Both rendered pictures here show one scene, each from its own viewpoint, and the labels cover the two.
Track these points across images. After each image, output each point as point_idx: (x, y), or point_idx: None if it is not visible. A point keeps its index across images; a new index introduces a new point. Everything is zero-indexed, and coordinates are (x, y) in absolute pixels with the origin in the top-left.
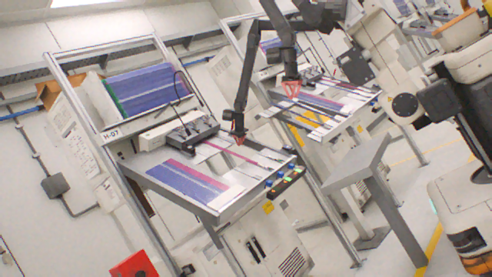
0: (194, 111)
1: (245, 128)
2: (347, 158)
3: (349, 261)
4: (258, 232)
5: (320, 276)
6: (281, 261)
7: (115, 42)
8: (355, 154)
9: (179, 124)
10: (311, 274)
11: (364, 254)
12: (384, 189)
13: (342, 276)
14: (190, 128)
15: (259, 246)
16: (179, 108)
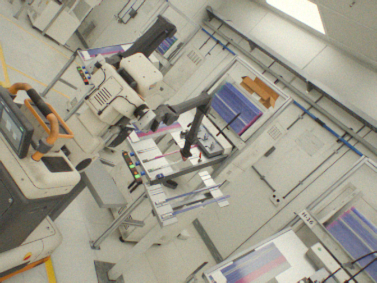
0: (229, 144)
1: (188, 155)
2: (108, 179)
3: (105, 250)
4: (141, 187)
5: (115, 240)
6: (127, 206)
7: (263, 79)
8: (104, 178)
9: (211, 131)
10: (125, 245)
11: (98, 256)
12: (73, 190)
13: (96, 234)
14: (206, 136)
15: (135, 188)
16: (227, 131)
